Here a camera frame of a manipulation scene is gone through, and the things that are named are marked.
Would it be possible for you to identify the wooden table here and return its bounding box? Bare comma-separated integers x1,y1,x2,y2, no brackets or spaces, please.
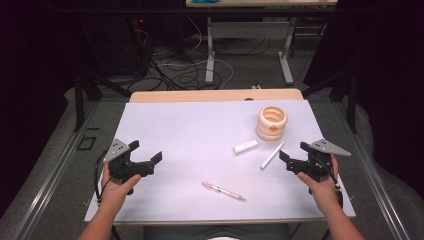
129,88,329,227

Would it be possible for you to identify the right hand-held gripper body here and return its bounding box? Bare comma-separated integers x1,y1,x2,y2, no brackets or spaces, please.
286,138,352,183

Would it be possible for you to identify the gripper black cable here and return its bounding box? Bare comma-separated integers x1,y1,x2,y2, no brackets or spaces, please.
94,149,109,206
319,156,344,208

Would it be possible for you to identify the black box with red light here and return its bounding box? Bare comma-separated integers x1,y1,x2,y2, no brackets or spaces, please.
79,14,149,76

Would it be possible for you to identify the white cylindrical cap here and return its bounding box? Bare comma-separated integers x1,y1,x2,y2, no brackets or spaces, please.
233,139,259,154

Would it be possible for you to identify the white floor cable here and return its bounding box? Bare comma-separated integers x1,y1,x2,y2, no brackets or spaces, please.
156,16,234,89

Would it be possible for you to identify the aluminium floor rail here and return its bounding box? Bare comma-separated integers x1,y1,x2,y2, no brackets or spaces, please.
11,101,101,240
336,101,414,240

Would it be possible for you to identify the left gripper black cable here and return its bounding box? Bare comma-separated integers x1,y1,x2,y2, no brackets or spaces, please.
94,149,109,206

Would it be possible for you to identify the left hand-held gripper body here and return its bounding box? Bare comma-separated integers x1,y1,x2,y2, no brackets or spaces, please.
102,138,157,184

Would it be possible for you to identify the black metal stand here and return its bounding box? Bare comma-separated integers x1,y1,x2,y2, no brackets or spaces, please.
301,68,359,134
73,71,131,133

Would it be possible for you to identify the person's right hand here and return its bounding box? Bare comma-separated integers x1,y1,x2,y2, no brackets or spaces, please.
296,155,344,215

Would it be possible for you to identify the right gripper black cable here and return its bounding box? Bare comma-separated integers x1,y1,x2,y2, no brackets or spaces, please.
319,156,344,208

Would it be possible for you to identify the transparent pen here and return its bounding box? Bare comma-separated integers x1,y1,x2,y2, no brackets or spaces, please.
201,181,247,203

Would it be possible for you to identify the bundle of black floor cables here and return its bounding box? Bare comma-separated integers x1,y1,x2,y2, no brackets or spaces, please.
128,19,271,92

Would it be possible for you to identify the white metal-legged desk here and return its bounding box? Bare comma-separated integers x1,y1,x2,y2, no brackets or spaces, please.
185,0,338,86

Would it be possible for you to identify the person's left hand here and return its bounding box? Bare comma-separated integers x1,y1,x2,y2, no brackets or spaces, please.
99,163,143,210

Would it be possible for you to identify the white pen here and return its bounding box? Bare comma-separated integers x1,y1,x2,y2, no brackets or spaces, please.
260,140,286,170

